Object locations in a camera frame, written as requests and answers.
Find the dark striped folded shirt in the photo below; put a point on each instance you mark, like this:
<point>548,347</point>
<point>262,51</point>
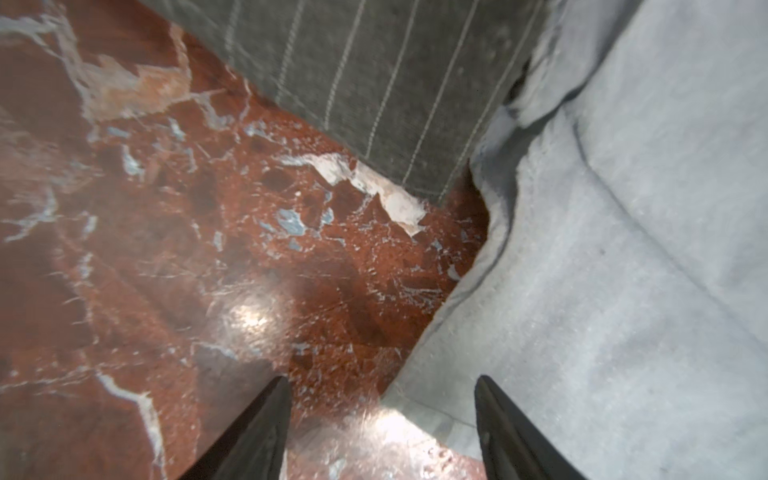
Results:
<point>406,86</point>

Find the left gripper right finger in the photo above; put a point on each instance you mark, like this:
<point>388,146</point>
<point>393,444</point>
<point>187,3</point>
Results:
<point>511,446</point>

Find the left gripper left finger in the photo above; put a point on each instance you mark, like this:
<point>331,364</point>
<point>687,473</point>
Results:
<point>253,446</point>

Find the light grey long sleeve shirt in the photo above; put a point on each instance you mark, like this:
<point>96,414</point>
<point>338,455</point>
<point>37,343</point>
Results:
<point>620,300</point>

